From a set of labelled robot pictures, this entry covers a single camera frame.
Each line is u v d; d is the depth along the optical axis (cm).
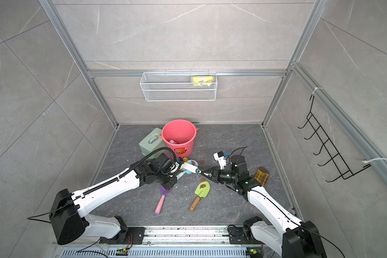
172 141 89
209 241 73
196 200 83
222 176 68
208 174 73
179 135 108
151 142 99
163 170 61
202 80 84
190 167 79
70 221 38
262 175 93
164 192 88
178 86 100
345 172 58
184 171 80
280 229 42
